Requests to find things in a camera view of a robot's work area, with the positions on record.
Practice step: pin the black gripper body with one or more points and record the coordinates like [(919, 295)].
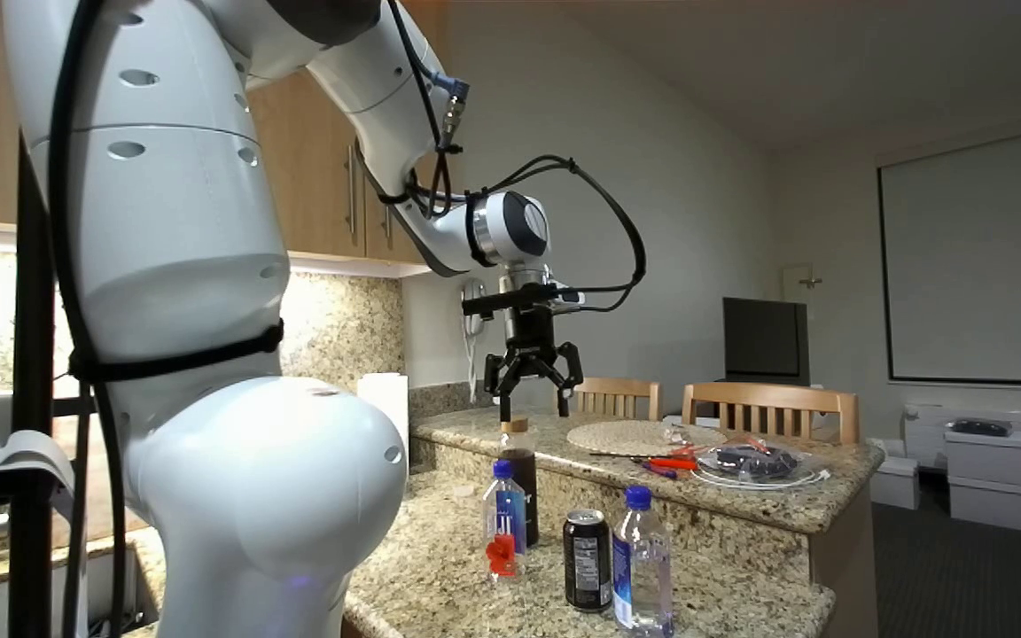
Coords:
[(529, 343)]

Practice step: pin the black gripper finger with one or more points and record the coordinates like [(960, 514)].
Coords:
[(502, 384), (564, 376)]

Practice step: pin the clear bottle with red label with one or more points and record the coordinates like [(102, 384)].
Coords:
[(506, 523)]

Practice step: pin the black soda can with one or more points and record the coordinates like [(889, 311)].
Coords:
[(588, 562)]

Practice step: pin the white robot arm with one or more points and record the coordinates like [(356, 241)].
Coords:
[(268, 490)]

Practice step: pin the dark bottle with wooden cap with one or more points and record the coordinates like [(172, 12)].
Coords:
[(516, 445)]

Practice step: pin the clear bottle with blue label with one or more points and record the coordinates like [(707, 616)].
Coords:
[(643, 589)]

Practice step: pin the wooden chair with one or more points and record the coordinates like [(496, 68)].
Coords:
[(776, 409), (620, 399)]

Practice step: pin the round woven placemat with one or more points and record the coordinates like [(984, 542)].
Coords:
[(630, 439)]

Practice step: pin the black monitor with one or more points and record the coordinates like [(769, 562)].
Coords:
[(764, 343)]

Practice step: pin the white projector screen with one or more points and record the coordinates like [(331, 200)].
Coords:
[(953, 265)]

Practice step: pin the white storage boxes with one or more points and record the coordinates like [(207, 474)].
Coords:
[(974, 447)]

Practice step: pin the black vertical pole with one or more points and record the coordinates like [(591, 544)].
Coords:
[(35, 403)]

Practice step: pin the red handled tool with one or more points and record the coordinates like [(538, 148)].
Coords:
[(672, 465)]

